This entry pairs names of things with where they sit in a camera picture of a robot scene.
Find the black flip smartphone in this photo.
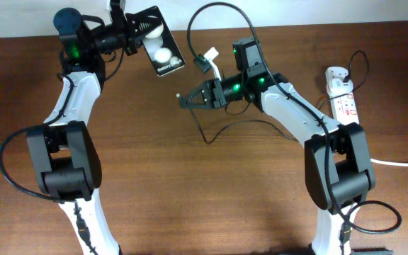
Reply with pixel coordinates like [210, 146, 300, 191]
[142, 6, 186, 77]

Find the black USB charging cable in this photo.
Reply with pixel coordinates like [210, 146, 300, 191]
[176, 50, 370, 145]

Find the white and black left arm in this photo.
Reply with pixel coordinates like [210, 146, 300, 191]
[27, 1, 164, 254]

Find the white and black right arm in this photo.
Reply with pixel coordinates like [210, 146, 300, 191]
[178, 37, 375, 254]

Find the white USB charger adapter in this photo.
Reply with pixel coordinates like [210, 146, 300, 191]
[327, 78, 353, 96]

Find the white power strip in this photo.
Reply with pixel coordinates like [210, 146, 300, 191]
[325, 67, 359, 125]

